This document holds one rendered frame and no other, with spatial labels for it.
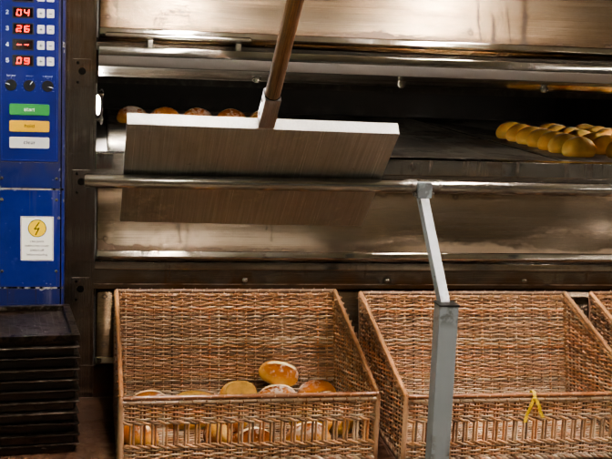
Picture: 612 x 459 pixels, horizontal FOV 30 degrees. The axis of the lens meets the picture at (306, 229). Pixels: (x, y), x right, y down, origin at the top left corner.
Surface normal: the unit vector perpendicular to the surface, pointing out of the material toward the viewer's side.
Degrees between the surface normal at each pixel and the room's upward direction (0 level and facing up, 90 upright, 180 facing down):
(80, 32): 90
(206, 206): 139
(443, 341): 90
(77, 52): 90
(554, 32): 70
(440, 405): 90
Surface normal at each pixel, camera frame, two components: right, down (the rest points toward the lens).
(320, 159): 0.08, 0.85
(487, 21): 0.18, -0.18
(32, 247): 0.18, 0.17
